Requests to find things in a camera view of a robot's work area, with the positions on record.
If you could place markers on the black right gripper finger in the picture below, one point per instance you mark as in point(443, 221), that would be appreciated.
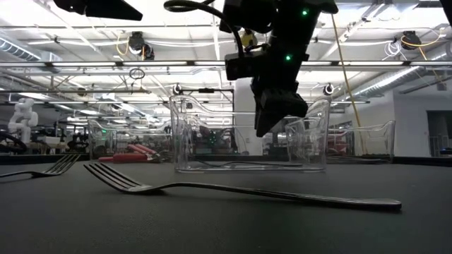
point(268, 121)
point(286, 104)

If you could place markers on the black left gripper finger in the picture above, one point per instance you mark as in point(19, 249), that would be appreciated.
point(113, 10)

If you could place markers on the clear plastic bin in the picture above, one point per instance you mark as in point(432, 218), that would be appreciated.
point(370, 141)
point(247, 169)
point(102, 141)

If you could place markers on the long silver fork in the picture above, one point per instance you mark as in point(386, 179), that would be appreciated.
point(353, 202)

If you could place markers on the black metal fork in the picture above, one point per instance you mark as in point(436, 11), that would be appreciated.
point(42, 173)

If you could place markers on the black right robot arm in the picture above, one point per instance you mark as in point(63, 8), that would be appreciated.
point(293, 17)

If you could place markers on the white building column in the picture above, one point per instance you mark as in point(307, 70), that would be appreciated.
point(245, 106)

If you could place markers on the red storage bins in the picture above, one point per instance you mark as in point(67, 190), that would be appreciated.
point(340, 144)

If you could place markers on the black table mat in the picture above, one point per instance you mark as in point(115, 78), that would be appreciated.
point(226, 229)

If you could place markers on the white robot figure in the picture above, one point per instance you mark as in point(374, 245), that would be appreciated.
point(23, 118)

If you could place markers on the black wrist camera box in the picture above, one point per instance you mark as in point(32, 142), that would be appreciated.
point(240, 67)

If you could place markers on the silver air duct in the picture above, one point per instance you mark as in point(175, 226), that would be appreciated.
point(17, 49)
point(395, 83)

